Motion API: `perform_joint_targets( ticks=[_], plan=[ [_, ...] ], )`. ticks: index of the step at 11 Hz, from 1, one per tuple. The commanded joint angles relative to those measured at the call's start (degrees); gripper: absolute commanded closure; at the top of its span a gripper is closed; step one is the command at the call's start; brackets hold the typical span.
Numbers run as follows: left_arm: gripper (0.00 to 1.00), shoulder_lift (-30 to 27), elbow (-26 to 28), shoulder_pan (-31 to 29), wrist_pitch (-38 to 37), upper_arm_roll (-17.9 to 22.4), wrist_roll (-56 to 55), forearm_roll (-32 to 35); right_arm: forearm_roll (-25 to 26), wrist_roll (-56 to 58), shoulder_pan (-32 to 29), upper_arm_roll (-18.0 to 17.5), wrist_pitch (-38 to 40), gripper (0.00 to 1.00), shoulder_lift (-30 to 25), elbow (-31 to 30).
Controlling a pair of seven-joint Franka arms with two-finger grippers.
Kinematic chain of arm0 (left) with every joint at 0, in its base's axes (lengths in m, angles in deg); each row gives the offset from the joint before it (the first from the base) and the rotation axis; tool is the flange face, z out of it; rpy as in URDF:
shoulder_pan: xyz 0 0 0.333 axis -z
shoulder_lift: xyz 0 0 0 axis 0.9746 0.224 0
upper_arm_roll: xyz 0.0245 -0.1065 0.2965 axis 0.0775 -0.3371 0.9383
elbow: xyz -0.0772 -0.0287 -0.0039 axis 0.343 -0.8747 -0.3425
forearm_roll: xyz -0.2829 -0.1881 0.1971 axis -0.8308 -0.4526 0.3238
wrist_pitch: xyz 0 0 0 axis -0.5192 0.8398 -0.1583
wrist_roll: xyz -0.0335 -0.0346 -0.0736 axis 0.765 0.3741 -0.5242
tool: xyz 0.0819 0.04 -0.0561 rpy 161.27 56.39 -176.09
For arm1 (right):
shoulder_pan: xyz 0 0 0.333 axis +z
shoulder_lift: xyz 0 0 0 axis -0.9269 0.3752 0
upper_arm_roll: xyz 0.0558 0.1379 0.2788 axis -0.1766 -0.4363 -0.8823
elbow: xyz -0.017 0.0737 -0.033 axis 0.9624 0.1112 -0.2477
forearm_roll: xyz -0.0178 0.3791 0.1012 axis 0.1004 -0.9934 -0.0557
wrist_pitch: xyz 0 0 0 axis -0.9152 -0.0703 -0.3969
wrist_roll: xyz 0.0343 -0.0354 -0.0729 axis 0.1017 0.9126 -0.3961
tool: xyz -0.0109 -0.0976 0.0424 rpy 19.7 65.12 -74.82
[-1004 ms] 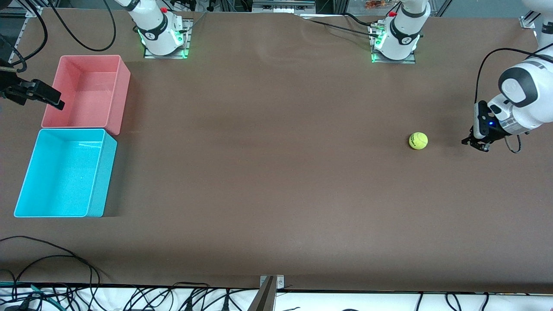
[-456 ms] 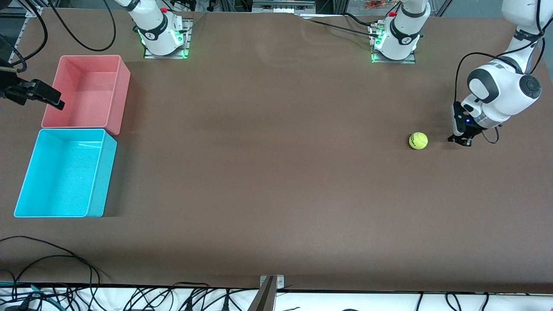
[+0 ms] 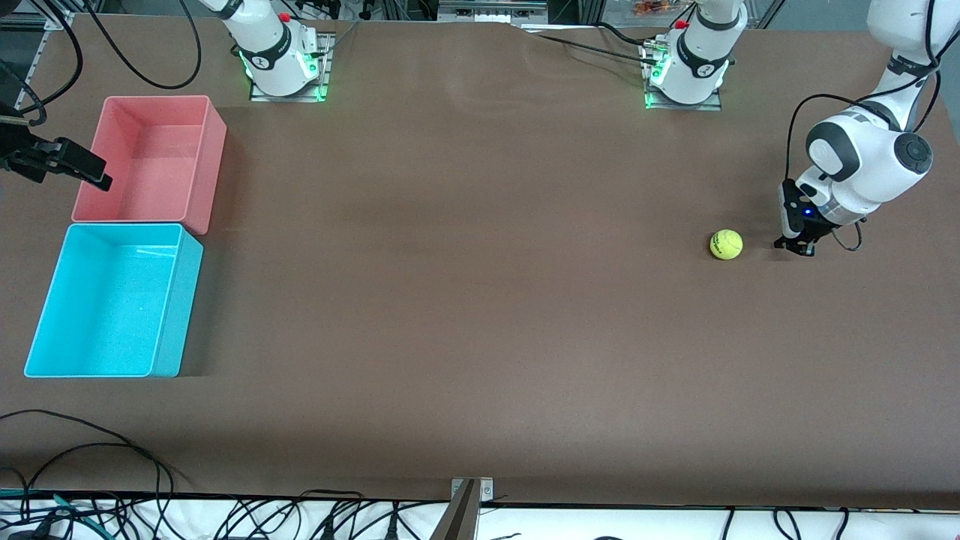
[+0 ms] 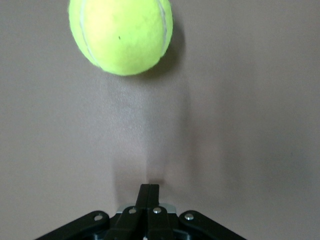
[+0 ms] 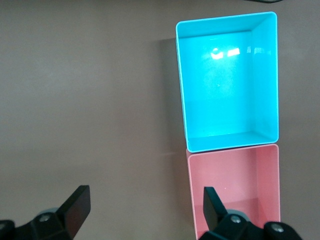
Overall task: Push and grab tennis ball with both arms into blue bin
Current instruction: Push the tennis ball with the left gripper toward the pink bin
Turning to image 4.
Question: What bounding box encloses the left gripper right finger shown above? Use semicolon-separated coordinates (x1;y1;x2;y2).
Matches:
147;184;248;240

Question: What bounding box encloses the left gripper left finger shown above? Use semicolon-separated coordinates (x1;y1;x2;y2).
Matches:
34;184;150;240

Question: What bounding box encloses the yellow-green tennis ball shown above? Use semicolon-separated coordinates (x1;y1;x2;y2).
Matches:
68;0;174;76

